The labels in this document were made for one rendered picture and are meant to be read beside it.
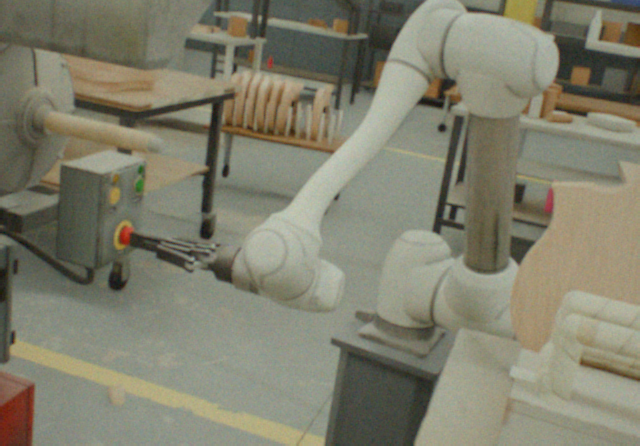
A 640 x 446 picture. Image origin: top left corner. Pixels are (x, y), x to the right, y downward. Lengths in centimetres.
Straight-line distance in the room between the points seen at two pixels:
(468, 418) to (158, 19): 73
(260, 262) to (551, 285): 46
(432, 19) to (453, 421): 77
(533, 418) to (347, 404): 107
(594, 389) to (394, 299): 92
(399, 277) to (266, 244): 66
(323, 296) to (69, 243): 52
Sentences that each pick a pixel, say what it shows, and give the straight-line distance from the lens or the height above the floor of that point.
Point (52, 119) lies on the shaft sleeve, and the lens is 129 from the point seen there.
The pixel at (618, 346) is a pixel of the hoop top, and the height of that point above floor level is 120.
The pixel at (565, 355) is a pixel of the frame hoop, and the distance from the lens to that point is 93.
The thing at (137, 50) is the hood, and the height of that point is 141.
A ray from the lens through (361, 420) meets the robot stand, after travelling 198.
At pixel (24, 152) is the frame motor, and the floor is 120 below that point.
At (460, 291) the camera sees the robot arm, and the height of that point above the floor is 91.
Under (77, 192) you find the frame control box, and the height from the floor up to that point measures 107.
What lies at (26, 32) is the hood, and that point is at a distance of 112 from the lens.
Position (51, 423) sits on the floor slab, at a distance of 279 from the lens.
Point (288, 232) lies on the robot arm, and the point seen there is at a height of 113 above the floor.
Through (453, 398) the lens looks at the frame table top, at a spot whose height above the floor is 93.
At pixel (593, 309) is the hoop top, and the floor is 120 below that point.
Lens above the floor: 154
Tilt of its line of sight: 16 degrees down
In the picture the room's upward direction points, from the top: 9 degrees clockwise
